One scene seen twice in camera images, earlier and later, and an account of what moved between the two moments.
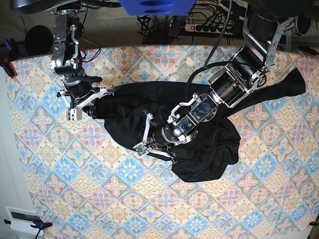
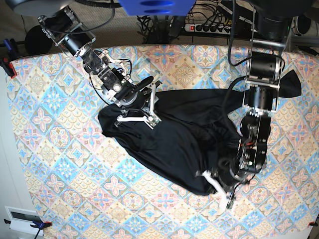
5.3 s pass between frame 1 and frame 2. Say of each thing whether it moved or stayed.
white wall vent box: stayed
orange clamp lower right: stayed
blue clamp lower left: stayed
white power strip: stayed
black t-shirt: moved
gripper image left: moved
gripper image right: moved
